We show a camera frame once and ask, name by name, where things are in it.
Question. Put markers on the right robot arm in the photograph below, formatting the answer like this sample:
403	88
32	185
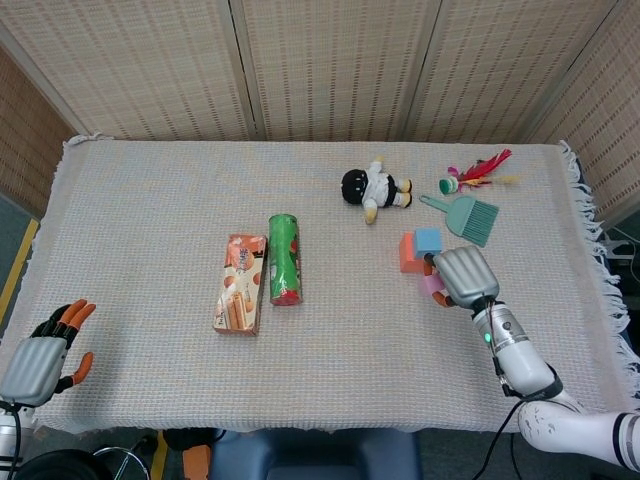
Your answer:
525	365

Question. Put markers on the red feather shuttlecock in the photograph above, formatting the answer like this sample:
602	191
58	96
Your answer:
477	172

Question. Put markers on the small pink foam cube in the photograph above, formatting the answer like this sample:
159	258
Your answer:
431	285

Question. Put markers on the blue padded chair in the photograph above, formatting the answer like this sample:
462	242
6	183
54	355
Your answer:
315	455

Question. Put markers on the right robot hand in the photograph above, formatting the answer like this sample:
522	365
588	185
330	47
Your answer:
467	277

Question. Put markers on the orange cookie box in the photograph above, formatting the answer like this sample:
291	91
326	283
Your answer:
241	285

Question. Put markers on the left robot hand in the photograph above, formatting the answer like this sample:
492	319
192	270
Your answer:
35	367

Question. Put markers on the teal hand brush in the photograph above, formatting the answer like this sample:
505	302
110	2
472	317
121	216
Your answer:
472	217

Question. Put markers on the large orange foam cube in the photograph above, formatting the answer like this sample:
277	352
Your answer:
407	260

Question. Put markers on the beige woven tablecloth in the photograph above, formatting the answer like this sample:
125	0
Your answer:
150	225

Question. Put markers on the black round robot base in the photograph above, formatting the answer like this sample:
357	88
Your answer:
55	467

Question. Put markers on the black-headed plush doll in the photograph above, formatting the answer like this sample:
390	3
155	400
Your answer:
372	187

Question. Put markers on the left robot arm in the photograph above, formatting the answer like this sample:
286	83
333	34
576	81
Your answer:
7	430

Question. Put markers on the woven folding screen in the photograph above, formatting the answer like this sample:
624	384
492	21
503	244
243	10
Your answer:
325	65

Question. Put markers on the green chip can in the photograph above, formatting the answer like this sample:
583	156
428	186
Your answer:
285	260

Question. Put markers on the medium blue foam cube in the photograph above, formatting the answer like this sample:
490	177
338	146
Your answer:
428	241

